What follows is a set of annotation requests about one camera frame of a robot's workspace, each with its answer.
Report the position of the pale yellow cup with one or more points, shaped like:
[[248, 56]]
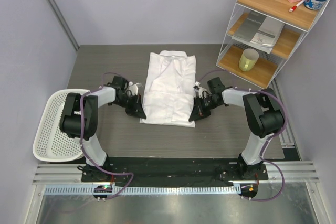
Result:
[[248, 59]]

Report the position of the red white marker pen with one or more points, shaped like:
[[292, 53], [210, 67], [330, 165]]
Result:
[[295, 7]]

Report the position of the slotted grey cable duct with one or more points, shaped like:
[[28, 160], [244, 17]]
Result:
[[100, 190]]

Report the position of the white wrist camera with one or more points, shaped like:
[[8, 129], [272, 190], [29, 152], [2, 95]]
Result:
[[200, 92], [133, 88]]

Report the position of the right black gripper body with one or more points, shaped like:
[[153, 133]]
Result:
[[207, 104]]

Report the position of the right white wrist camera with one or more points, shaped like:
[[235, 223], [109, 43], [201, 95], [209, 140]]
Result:
[[200, 92]]

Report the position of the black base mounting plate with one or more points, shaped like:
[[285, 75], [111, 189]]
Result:
[[172, 172]]

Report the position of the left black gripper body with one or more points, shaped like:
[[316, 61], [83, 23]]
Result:
[[130, 102]]

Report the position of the light grey booklet stack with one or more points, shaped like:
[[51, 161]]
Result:
[[268, 34]]

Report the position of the white perforated plastic basket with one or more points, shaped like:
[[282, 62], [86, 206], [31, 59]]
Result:
[[50, 143]]

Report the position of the white long sleeve shirt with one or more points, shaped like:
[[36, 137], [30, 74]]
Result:
[[168, 97]]

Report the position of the white wire wooden shelf rack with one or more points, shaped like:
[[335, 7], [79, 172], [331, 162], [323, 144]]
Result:
[[297, 26]]

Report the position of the grey wall corner strip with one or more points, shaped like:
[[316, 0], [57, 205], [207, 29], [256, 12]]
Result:
[[64, 25]]

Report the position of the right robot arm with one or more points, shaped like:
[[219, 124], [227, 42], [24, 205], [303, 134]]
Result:
[[265, 115]]

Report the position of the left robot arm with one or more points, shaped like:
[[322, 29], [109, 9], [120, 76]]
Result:
[[79, 118]]

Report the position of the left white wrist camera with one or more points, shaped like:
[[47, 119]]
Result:
[[133, 88]]

